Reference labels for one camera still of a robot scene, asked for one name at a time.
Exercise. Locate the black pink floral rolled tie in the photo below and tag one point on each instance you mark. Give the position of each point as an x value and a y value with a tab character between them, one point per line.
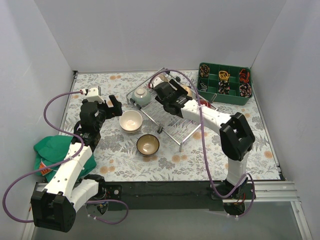
245	90

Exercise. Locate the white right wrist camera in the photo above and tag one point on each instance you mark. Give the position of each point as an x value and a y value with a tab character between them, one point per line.
155	82

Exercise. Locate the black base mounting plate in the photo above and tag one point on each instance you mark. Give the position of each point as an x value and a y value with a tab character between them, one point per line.
162	195

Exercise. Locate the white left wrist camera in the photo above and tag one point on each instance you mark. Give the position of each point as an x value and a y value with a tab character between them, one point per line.
93	94

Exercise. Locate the black white floral rolled tie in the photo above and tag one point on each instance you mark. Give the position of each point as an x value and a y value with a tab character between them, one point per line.
223	87

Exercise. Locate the green divided plastic box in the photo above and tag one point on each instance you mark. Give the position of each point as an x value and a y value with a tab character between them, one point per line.
212	82

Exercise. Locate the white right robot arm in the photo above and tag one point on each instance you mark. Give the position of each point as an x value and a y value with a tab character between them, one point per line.
236	135

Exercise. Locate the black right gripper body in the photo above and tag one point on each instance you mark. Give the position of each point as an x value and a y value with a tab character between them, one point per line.
174	88

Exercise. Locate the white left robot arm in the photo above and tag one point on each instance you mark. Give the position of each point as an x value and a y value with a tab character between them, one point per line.
55	207

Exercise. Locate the dark yellow patterned rolled tie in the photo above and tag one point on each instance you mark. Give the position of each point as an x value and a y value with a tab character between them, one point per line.
204	70

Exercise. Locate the grey folded socks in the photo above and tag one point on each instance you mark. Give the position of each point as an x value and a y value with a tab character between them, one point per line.
203	87

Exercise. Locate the olive beige plain bowl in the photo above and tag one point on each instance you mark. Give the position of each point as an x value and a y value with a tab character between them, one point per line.
189	92

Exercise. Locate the pale green ribbed bowl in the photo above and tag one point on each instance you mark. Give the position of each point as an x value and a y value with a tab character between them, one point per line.
141	96

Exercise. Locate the silver metal dish rack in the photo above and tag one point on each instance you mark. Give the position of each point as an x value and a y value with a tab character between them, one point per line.
178	129

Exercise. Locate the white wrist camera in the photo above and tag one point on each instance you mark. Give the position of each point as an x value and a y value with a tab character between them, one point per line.
155	82
93	94

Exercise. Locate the beige floral bowl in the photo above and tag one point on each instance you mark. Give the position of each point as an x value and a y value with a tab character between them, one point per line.
131	132

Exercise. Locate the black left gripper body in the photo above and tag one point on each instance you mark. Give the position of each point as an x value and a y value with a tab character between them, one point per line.
110	108

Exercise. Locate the red ceramic bowl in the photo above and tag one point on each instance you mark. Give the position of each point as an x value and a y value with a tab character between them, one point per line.
204	102

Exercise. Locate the beige bowl white flower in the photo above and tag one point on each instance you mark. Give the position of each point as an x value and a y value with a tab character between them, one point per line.
130	121

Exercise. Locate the orange navy striped rolled tie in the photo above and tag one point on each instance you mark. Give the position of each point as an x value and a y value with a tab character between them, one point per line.
244	76

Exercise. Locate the green folded garment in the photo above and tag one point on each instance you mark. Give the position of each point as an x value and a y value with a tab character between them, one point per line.
53	149

